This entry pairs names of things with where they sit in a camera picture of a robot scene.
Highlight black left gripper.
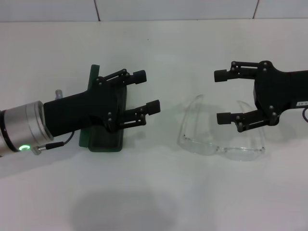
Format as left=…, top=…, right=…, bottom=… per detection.
left=43, top=69, right=147, bottom=133

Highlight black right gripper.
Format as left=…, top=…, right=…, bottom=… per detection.
left=213, top=60, right=308, bottom=134

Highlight clear white glasses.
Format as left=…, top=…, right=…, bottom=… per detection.
left=177, top=94, right=267, bottom=162

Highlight green glasses case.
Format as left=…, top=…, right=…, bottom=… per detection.
left=78, top=64, right=128, bottom=153

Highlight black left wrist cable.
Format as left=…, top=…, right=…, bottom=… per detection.
left=31, top=133, right=76, bottom=156

